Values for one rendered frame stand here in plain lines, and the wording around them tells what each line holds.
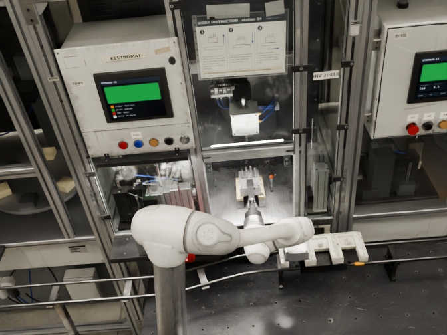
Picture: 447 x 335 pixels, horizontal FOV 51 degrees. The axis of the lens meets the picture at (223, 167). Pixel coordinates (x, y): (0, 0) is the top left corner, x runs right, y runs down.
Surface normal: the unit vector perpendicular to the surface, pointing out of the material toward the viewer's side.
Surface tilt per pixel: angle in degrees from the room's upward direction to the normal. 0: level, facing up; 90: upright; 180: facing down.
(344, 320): 0
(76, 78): 90
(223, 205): 0
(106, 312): 0
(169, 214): 9
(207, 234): 42
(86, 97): 90
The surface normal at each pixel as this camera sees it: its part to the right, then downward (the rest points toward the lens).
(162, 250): -0.23, 0.47
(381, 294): -0.09, -0.77
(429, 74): 0.02, 0.63
